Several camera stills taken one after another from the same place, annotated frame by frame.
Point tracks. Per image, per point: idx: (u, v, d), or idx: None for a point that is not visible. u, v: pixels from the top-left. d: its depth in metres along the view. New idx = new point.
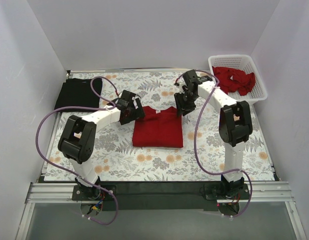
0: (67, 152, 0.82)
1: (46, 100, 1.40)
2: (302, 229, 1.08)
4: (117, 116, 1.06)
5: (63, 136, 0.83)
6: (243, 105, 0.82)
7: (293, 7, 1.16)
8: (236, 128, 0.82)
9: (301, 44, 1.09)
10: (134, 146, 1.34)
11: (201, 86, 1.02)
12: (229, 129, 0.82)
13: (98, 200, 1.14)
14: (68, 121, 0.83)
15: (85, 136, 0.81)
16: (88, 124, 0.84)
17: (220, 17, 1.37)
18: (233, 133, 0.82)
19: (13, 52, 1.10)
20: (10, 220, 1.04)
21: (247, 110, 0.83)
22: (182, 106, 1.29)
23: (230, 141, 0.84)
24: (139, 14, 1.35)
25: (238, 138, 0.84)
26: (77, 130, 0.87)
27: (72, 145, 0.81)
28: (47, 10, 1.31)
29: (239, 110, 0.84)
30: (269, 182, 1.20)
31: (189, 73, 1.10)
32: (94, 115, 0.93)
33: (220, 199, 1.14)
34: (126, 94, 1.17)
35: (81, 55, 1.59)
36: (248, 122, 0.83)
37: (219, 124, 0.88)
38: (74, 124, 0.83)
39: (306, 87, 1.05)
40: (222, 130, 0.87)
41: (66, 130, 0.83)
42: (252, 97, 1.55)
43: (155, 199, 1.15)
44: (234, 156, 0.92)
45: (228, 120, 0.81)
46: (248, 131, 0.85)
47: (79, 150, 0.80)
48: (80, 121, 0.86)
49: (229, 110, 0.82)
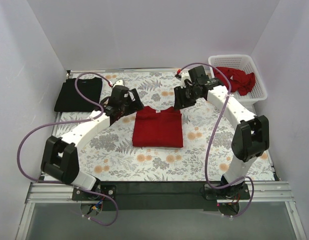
0: (50, 174, 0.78)
1: (46, 100, 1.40)
2: (301, 228, 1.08)
4: (105, 123, 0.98)
5: (44, 160, 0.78)
6: (261, 120, 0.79)
7: (294, 7, 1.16)
8: (252, 145, 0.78)
9: (301, 44, 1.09)
10: (134, 146, 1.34)
11: (211, 92, 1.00)
12: (245, 146, 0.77)
13: (98, 200, 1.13)
14: (47, 143, 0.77)
15: (66, 159, 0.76)
16: (67, 146, 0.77)
17: (220, 17, 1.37)
18: (249, 151, 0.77)
19: (13, 52, 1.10)
20: (10, 220, 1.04)
21: (265, 125, 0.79)
22: (183, 102, 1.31)
23: (244, 158, 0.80)
24: (139, 14, 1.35)
25: (253, 155, 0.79)
26: (60, 149, 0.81)
27: (54, 169, 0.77)
28: (47, 10, 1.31)
29: (256, 124, 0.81)
30: (269, 182, 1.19)
31: (197, 71, 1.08)
32: (76, 131, 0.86)
33: (220, 199, 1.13)
34: (118, 91, 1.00)
35: (81, 55, 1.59)
36: (266, 138, 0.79)
37: (233, 140, 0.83)
38: (53, 146, 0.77)
39: (306, 87, 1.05)
40: (235, 146, 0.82)
41: (47, 153, 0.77)
42: (252, 97, 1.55)
43: (155, 199, 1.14)
44: (243, 168, 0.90)
45: (246, 136, 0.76)
46: (264, 147, 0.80)
47: (62, 174, 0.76)
48: (60, 141, 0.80)
49: (247, 125, 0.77)
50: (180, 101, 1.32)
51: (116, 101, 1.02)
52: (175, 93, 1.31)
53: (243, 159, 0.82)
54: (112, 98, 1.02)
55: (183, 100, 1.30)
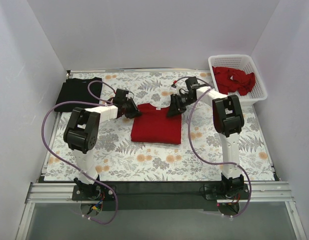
0: (72, 141, 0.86)
1: (45, 100, 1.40)
2: (302, 229, 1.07)
4: (115, 113, 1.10)
5: (69, 127, 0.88)
6: (233, 98, 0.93)
7: (294, 7, 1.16)
8: (228, 119, 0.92)
9: (301, 44, 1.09)
10: (133, 142, 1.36)
11: (199, 90, 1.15)
12: (221, 119, 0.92)
13: (98, 200, 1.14)
14: (73, 112, 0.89)
15: (90, 124, 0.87)
16: (92, 113, 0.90)
17: (220, 16, 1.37)
18: (225, 123, 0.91)
19: (14, 52, 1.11)
20: (10, 220, 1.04)
21: (237, 102, 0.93)
22: (179, 107, 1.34)
23: (224, 132, 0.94)
24: (139, 13, 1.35)
25: (231, 128, 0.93)
26: (81, 122, 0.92)
27: (77, 134, 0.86)
28: (47, 10, 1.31)
29: (230, 103, 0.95)
30: (269, 182, 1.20)
31: (190, 80, 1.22)
32: (96, 109, 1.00)
33: (220, 199, 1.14)
34: (120, 92, 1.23)
35: (81, 55, 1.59)
36: (239, 113, 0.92)
37: (214, 119, 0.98)
38: (78, 115, 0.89)
39: (306, 87, 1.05)
40: (216, 123, 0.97)
41: (72, 120, 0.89)
42: (252, 97, 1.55)
43: (155, 199, 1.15)
44: (229, 147, 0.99)
45: (220, 110, 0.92)
46: (240, 122, 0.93)
47: (85, 138, 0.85)
48: (84, 112, 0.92)
49: (220, 101, 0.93)
50: (176, 105, 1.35)
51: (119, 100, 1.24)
52: (172, 98, 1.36)
53: (225, 134, 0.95)
54: (115, 98, 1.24)
55: (179, 104, 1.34)
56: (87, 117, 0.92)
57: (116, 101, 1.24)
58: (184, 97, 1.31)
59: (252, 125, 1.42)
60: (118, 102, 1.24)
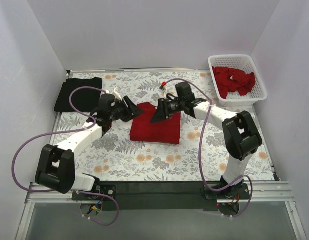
0: (46, 185, 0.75)
1: (45, 100, 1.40)
2: (302, 229, 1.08)
4: (99, 133, 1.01)
5: (40, 169, 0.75)
6: (245, 116, 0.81)
7: (293, 7, 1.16)
8: (245, 141, 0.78)
9: (301, 45, 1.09)
10: (133, 141, 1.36)
11: (197, 107, 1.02)
12: (236, 142, 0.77)
13: (98, 200, 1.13)
14: (43, 152, 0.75)
15: (62, 166, 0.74)
16: (64, 152, 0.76)
17: (220, 17, 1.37)
18: (242, 146, 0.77)
19: (14, 52, 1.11)
20: (10, 220, 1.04)
21: (251, 121, 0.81)
22: (167, 114, 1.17)
23: (240, 156, 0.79)
24: (139, 14, 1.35)
25: (248, 151, 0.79)
26: (55, 159, 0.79)
27: (50, 178, 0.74)
28: (46, 10, 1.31)
29: (242, 121, 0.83)
30: (269, 182, 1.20)
31: (183, 89, 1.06)
32: (71, 140, 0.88)
33: (220, 199, 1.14)
34: (103, 101, 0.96)
35: (81, 55, 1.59)
36: (256, 133, 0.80)
37: (227, 144, 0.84)
38: (50, 155, 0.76)
39: (306, 87, 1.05)
40: (229, 147, 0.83)
41: (42, 162, 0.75)
42: (252, 97, 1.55)
43: (155, 199, 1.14)
44: (240, 167, 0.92)
45: (235, 132, 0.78)
46: (258, 143, 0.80)
47: (60, 183, 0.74)
48: (57, 149, 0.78)
49: (232, 122, 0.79)
50: (163, 112, 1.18)
51: (104, 111, 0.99)
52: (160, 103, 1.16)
53: (239, 158, 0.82)
54: (99, 109, 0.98)
55: (167, 111, 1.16)
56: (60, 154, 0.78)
57: (99, 113, 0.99)
58: (174, 104, 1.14)
59: None
60: (103, 114, 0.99)
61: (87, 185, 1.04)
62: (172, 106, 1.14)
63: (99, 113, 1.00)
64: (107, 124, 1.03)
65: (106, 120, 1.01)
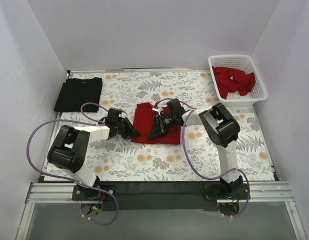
0: (56, 162, 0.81)
1: (45, 100, 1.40)
2: (302, 229, 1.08)
4: (106, 135, 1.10)
5: (55, 145, 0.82)
6: (218, 107, 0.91)
7: (293, 7, 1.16)
8: (222, 126, 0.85)
9: (301, 45, 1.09)
10: (133, 142, 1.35)
11: (185, 114, 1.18)
12: (214, 128, 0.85)
13: (98, 200, 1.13)
14: (61, 130, 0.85)
15: (77, 143, 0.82)
16: (81, 132, 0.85)
17: (220, 17, 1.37)
18: (220, 130, 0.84)
19: (14, 52, 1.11)
20: (10, 220, 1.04)
21: (223, 109, 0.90)
22: (163, 128, 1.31)
23: (221, 141, 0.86)
24: (139, 14, 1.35)
25: (228, 135, 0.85)
26: (69, 140, 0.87)
27: (63, 154, 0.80)
28: (46, 10, 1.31)
29: (218, 112, 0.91)
30: (269, 182, 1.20)
31: (173, 104, 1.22)
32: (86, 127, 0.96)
33: (220, 199, 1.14)
34: (113, 112, 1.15)
35: (81, 55, 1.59)
36: (231, 118, 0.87)
37: (209, 134, 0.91)
38: (66, 133, 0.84)
39: (306, 87, 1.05)
40: (211, 137, 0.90)
41: (59, 139, 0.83)
42: (252, 97, 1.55)
43: (155, 199, 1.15)
44: (228, 156, 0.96)
45: (210, 121, 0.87)
46: (236, 128, 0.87)
47: (71, 159, 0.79)
48: (72, 131, 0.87)
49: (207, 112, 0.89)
50: (159, 127, 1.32)
51: (111, 120, 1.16)
52: (155, 119, 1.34)
53: (224, 145, 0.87)
54: (108, 118, 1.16)
55: (162, 125, 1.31)
56: (75, 136, 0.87)
57: (108, 121, 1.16)
58: (168, 118, 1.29)
59: (252, 125, 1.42)
60: (110, 122, 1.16)
61: (90, 180, 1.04)
62: (166, 120, 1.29)
63: (107, 121, 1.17)
64: (113, 132, 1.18)
65: (112, 127, 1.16)
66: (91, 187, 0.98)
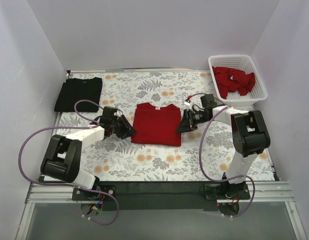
0: (51, 173, 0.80)
1: (45, 100, 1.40)
2: (301, 229, 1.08)
4: (102, 134, 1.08)
5: (46, 158, 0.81)
6: (255, 113, 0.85)
7: (293, 7, 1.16)
8: (251, 137, 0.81)
9: (301, 45, 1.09)
10: (133, 143, 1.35)
11: (215, 109, 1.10)
12: (242, 136, 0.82)
13: (98, 200, 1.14)
14: (52, 141, 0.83)
15: (70, 153, 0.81)
16: (72, 141, 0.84)
17: (220, 17, 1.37)
18: (247, 142, 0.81)
19: (14, 52, 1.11)
20: (10, 219, 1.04)
21: (260, 119, 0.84)
22: (191, 124, 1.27)
23: (243, 151, 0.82)
24: (138, 14, 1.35)
25: (253, 147, 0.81)
26: (62, 149, 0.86)
27: (56, 166, 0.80)
28: (46, 10, 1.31)
29: (252, 121, 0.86)
30: (269, 182, 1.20)
31: (206, 97, 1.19)
32: (78, 133, 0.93)
33: (220, 199, 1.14)
34: (108, 109, 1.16)
35: (81, 55, 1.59)
36: (263, 130, 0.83)
37: (233, 139, 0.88)
38: (57, 144, 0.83)
39: (306, 87, 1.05)
40: (235, 143, 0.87)
41: (50, 150, 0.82)
42: (252, 97, 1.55)
43: (155, 199, 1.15)
44: (243, 165, 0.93)
45: (241, 126, 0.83)
46: (265, 142, 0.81)
47: (65, 170, 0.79)
48: (64, 140, 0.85)
49: (240, 116, 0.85)
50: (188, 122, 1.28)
51: (107, 118, 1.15)
52: (185, 113, 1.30)
53: (244, 155, 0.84)
54: (103, 117, 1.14)
55: (191, 121, 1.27)
56: (67, 144, 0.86)
57: (103, 120, 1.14)
58: (198, 114, 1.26)
59: None
60: (105, 120, 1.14)
61: (88, 183, 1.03)
62: (196, 116, 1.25)
63: (101, 120, 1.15)
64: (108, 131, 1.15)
65: (107, 126, 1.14)
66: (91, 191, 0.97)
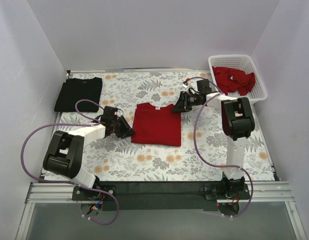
0: (53, 168, 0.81)
1: (45, 100, 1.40)
2: (302, 229, 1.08)
4: (102, 133, 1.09)
5: (49, 152, 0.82)
6: (243, 100, 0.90)
7: (293, 7, 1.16)
8: (238, 121, 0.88)
9: (301, 44, 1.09)
10: (133, 143, 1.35)
11: (209, 95, 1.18)
12: (229, 121, 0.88)
13: (98, 200, 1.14)
14: (54, 136, 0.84)
15: (72, 148, 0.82)
16: (75, 137, 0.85)
17: (220, 17, 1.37)
18: (234, 126, 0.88)
19: (14, 52, 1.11)
20: (10, 219, 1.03)
21: (247, 105, 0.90)
22: (184, 105, 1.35)
23: (231, 134, 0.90)
24: (138, 14, 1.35)
25: (240, 131, 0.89)
26: (64, 145, 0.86)
27: (59, 161, 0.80)
28: (46, 10, 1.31)
29: (240, 106, 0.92)
30: (269, 182, 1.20)
31: (202, 82, 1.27)
32: (80, 130, 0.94)
33: (220, 199, 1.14)
34: (108, 109, 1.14)
35: (81, 55, 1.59)
36: (249, 115, 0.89)
37: (222, 123, 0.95)
38: (60, 139, 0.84)
39: (306, 87, 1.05)
40: (224, 126, 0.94)
41: (53, 145, 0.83)
42: (252, 97, 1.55)
43: (155, 199, 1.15)
44: (235, 151, 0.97)
45: (229, 111, 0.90)
46: (250, 126, 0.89)
47: (68, 165, 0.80)
48: (66, 136, 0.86)
49: (229, 102, 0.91)
50: (183, 103, 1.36)
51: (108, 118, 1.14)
52: (181, 95, 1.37)
53: (232, 137, 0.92)
54: (103, 116, 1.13)
55: (186, 103, 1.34)
56: (70, 140, 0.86)
57: (104, 119, 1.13)
58: (193, 97, 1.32)
59: None
60: (106, 120, 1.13)
61: (88, 182, 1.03)
62: (191, 99, 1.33)
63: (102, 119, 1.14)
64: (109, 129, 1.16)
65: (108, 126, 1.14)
66: (91, 189, 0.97)
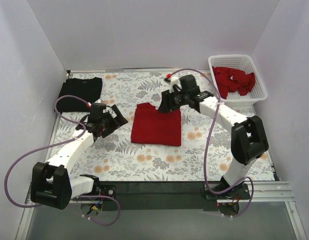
0: (42, 202, 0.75)
1: (45, 100, 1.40)
2: (302, 229, 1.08)
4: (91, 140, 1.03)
5: (34, 189, 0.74)
6: (254, 120, 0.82)
7: (293, 8, 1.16)
8: (252, 147, 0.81)
9: (301, 45, 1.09)
10: (133, 143, 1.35)
11: (203, 103, 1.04)
12: (244, 148, 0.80)
13: (98, 200, 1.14)
14: (35, 171, 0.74)
15: (56, 184, 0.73)
16: (57, 170, 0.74)
17: (220, 17, 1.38)
18: (249, 153, 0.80)
19: (14, 51, 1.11)
20: (10, 219, 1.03)
21: (258, 125, 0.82)
22: (171, 107, 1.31)
23: (244, 160, 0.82)
24: (138, 14, 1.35)
25: (254, 156, 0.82)
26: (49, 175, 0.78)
27: (46, 196, 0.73)
28: (46, 10, 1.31)
29: (250, 126, 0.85)
30: (269, 182, 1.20)
31: (187, 82, 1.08)
32: (62, 153, 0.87)
33: (220, 199, 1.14)
34: (95, 108, 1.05)
35: (81, 55, 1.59)
36: (262, 137, 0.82)
37: (232, 145, 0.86)
38: (41, 173, 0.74)
39: (306, 88, 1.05)
40: (234, 149, 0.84)
41: (36, 180, 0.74)
42: (252, 97, 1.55)
43: (155, 199, 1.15)
44: (243, 170, 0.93)
45: (243, 138, 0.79)
46: (263, 148, 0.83)
47: (55, 199, 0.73)
48: (48, 166, 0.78)
49: (240, 127, 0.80)
50: (168, 104, 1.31)
51: (95, 117, 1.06)
52: (164, 96, 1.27)
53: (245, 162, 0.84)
54: (90, 115, 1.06)
55: (171, 103, 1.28)
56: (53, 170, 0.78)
57: (92, 119, 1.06)
58: (177, 97, 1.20)
59: None
60: (93, 119, 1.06)
61: (87, 187, 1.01)
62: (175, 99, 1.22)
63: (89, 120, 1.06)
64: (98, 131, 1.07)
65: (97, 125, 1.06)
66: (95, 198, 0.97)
